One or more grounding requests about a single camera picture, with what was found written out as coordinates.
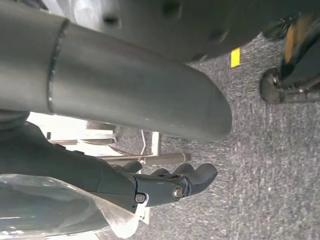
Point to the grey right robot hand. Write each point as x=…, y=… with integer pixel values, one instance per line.
x=124, y=92

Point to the yellow floor tape square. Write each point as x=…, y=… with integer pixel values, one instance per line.
x=235, y=58

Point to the black robot foot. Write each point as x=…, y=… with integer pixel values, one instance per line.
x=300, y=66

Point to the white desk steel frame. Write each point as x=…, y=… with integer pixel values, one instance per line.
x=62, y=127

